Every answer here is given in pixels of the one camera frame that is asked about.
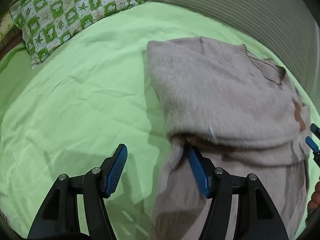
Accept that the person's right hand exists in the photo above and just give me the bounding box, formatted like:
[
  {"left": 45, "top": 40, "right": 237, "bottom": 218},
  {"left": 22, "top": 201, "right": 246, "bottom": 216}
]
[{"left": 307, "top": 181, "right": 320, "bottom": 211}]

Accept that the green checkered pillow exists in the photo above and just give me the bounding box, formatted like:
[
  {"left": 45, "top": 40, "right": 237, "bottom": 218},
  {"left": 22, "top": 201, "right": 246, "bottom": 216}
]
[{"left": 10, "top": 0, "right": 144, "bottom": 68}]

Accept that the beige knit sweater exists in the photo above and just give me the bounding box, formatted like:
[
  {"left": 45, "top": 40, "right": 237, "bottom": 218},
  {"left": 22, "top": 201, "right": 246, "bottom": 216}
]
[{"left": 146, "top": 37, "right": 311, "bottom": 239}]

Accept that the striped white duvet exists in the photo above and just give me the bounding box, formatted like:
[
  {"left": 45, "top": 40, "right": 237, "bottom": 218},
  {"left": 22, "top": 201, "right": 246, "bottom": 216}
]
[{"left": 146, "top": 0, "right": 319, "bottom": 107}]

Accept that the green bed sheet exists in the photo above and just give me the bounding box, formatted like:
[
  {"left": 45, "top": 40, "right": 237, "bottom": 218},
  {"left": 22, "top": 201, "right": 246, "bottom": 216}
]
[{"left": 0, "top": 0, "right": 320, "bottom": 239}]

